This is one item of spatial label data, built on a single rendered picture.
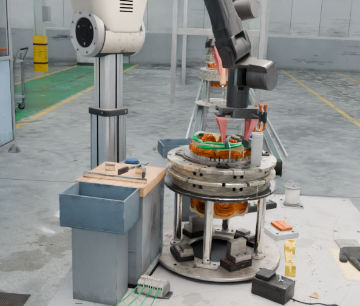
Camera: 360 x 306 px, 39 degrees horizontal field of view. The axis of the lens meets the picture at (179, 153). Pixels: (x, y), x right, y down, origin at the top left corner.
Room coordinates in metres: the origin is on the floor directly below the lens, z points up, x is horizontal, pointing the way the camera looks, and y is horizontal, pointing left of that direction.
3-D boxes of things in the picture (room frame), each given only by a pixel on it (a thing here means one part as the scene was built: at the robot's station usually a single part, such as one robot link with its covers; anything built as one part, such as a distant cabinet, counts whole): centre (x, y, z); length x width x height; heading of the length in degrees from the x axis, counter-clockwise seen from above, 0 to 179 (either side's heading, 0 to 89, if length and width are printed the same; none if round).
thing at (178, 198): (1.49, 0.00, 0.91); 0.02 x 0.02 x 0.21
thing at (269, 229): (1.65, -0.35, 0.79); 0.12 x 0.09 x 0.02; 21
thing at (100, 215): (1.19, 0.19, 0.92); 0.17 x 0.11 x 0.28; 76
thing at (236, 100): (1.32, -0.15, 1.28); 0.10 x 0.07 x 0.07; 98
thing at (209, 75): (4.45, -0.31, 0.94); 0.39 x 0.39 x 0.30
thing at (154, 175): (1.34, 0.15, 1.05); 0.20 x 0.19 x 0.02; 166
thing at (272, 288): (1.22, -0.26, 0.81); 0.10 x 0.06 x 0.06; 53
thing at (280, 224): (1.66, -0.36, 0.80); 0.07 x 0.05 x 0.01; 21
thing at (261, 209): (1.42, -0.25, 0.91); 0.02 x 0.02 x 0.21
